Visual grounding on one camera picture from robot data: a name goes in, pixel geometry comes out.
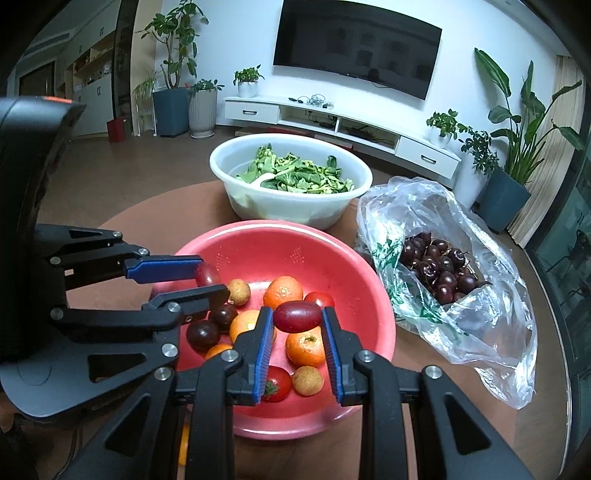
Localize bushy potted plant white pot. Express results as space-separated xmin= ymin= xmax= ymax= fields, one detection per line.
xmin=457 ymin=124 xmax=500 ymax=208

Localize thin drooping potted plant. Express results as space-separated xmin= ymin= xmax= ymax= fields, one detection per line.
xmin=131 ymin=69 xmax=160 ymax=136

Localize dark purple plum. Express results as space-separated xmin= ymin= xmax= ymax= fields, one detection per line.
xmin=209 ymin=303 xmax=239 ymax=332
xmin=186 ymin=320 xmax=221 ymax=350

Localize white television cabinet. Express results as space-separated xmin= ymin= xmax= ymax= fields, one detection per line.
xmin=224 ymin=95 xmax=462 ymax=177

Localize black wall television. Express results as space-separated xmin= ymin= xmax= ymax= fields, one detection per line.
xmin=272 ymin=0 xmax=443 ymax=101

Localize potted plant ribbed white pot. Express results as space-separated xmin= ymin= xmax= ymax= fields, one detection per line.
xmin=187 ymin=78 xmax=225 ymax=138

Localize red tomato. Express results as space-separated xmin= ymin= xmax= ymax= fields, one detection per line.
xmin=305 ymin=291 xmax=335 ymax=311
xmin=261 ymin=366 xmax=293 ymax=402

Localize white storage cabinet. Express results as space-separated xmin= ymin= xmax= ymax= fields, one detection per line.
xmin=55 ymin=23 xmax=122 ymax=139

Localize glass sliding door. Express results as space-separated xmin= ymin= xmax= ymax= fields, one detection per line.
xmin=526 ymin=138 xmax=591 ymax=462

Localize chopped green leafy vegetables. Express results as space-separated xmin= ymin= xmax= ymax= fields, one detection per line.
xmin=236 ymin=144 xmax=355 ymax=195

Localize tall tree plant blue pot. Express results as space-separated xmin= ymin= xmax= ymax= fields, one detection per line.
xmin=134 ymin=0 xmax=208 ymax=138

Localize pile of dark cherries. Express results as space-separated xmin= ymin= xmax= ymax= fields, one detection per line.
xmin=398 ymin=231 xmax=483 ymax=306

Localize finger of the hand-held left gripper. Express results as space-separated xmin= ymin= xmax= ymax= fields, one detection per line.
xmin=48 ymin=284 xmax=232 ymax=386
xmin=34 ymin=224 xmax=204 ymax=294

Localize clear plastic bag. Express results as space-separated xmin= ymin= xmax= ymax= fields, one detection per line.
xmin=355 ymin=175 xmax=539 ymax=411

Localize pale orange mandarin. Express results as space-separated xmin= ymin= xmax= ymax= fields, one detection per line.
xmin=229 ymin=309 xmax=278 ymax=344

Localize dark red grape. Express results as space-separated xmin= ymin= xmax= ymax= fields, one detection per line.
xmin=273 ymin=300 xmax=322 ymax=333

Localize white plastic basin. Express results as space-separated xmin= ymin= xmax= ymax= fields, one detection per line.
xmin=209 ymin=133 xmax=374 ymax=230

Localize large-leaf plant dark blue pot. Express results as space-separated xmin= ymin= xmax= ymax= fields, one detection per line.
xmin=475 ymin=46 xmax=586 ymax=234

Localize red plastic bowl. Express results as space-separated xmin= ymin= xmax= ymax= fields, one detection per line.
xmin=150 ymin=220 xmax=398 ymax=440

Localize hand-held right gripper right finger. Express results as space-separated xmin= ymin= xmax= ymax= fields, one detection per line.
xmin=322 ymin=306 xmax=532 ymax=480

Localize beige curtain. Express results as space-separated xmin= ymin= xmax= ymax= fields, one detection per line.
xmin=508 ymin=55 xmax=587 ymax=250

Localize round dark red plum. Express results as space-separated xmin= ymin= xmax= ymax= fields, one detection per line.
xmin=195 ymin=262 xmax=222 ymax=289

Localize small potted plant white pot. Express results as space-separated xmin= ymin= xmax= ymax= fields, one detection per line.
xmin=233 ymin=65 xmax=266 ymax=99
xmin=426 ymin=109 xmax=462 ymax=149

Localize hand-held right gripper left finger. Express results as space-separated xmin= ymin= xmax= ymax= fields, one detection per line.
xmin=60 ymin=305 xmax=276 ymax=480

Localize tan lychee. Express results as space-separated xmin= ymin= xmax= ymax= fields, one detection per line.
xmin=292 ymin=366 xmax=321 ymax=397
xmin=227 ymin=278 xmax=251 ymax=306

